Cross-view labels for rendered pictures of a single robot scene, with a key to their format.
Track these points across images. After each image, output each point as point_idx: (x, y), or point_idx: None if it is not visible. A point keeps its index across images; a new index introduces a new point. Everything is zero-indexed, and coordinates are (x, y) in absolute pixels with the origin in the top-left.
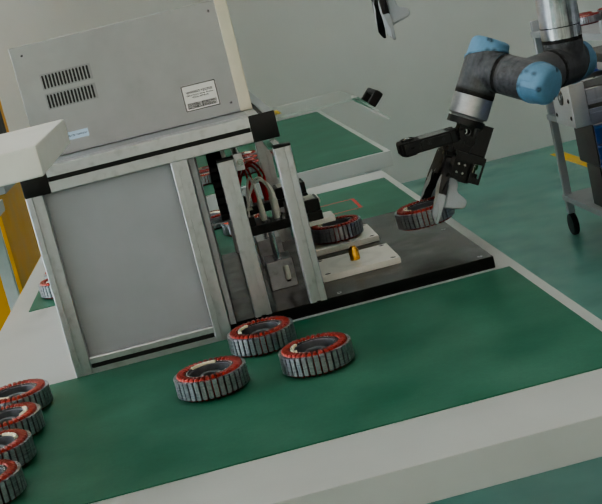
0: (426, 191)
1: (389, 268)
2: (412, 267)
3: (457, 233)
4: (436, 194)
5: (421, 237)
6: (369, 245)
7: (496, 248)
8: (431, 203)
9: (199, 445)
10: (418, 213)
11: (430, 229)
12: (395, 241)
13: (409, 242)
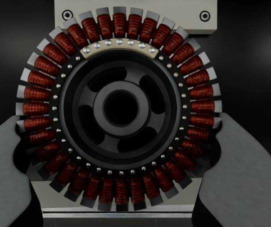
0: (218, 152)
1: (39, 5)
2: (0, 44)
3: (187, 172)
4: None
5: (233, 109)
6: None
7: (86, 206)
8: (160, 145)
9: None
10: (22, 72)
11: None
12: (257, 59)
13: (216, 80)
